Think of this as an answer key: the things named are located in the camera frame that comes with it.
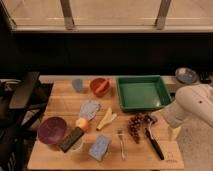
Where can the black rectangular eraser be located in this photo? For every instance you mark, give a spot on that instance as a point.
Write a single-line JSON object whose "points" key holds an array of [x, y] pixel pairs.
{"points": [[71, 139]]}

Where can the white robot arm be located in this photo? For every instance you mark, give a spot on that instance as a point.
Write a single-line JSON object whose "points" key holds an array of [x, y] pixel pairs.
{"points": [[196, 100]]}

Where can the orange bowl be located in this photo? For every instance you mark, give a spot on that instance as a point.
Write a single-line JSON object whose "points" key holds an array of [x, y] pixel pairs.
{"points": [[99, 86]]}

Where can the grey blue cloth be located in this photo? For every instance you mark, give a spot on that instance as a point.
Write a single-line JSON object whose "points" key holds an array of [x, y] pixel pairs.
{"points": [[89, 109]]}

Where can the green plastic tray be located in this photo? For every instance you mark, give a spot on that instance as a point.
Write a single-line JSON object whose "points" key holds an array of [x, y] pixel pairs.
{"points": [[142, 93]]}

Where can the orange apple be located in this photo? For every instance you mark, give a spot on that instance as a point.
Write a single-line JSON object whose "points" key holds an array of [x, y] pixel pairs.
{"points": [[82, 123]]}

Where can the bunch of dark grapes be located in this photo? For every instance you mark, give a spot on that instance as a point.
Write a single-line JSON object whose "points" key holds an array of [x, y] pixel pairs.
{"points": [[134, 125]]}

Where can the silver fork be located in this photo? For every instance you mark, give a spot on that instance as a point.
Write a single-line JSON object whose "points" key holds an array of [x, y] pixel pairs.
{"points": [[120, 136]]}

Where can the blue sponge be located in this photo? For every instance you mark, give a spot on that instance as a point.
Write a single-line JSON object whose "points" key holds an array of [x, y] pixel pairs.
{"points": [[99, 148]]}

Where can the white paper cup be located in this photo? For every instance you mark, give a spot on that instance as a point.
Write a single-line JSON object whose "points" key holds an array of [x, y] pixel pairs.
{"points": [[77, 147]]}

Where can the purple bowl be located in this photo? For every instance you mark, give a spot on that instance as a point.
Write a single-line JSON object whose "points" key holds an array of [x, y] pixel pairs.
{"points": [[52, 130]]}

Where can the black chair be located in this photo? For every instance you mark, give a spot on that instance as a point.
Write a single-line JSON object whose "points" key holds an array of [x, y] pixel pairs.
{"points": [[22, 102]]}

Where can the black handled peeler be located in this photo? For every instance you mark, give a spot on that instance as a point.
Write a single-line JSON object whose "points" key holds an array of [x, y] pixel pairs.
{"points": [[150, 120]]}

